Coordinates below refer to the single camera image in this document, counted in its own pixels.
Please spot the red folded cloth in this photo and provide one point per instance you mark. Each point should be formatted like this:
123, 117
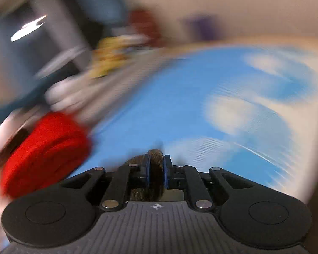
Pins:
45, 153

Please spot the yellow object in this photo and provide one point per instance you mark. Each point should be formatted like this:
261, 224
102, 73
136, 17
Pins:
114, 55

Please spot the purple object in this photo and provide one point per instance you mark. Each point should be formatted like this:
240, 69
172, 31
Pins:
201, 27

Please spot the blue and white printed bedsheet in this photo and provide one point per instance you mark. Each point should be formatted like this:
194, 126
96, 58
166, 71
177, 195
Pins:
175, 98

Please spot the teal cloth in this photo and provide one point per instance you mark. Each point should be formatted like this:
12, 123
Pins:
18, 103

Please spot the light grey folded cloth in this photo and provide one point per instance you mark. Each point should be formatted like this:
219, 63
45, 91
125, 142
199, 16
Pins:
69, 95

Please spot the blue object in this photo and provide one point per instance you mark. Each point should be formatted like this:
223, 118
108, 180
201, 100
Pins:
103, 0

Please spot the dark red object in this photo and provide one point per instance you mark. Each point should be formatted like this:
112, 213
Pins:
145, 26

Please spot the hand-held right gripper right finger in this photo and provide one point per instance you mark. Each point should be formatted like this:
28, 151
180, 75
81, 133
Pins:
166, 173

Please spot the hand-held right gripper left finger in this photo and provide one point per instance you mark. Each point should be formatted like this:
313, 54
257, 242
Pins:
148, 173

